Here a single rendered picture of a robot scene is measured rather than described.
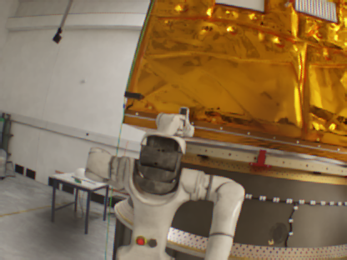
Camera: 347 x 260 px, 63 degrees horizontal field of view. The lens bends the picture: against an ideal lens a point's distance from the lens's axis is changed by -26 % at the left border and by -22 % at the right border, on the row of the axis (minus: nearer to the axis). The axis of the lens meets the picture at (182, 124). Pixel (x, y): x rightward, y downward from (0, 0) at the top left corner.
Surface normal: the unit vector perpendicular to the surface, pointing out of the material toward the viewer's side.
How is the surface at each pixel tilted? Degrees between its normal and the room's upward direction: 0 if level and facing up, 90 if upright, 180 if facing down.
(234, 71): 87
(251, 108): 89
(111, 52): 90
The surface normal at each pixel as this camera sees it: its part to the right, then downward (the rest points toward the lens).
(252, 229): -0.16, -0.57
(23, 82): -0.12, -0.10
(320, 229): 0.22, -0.50
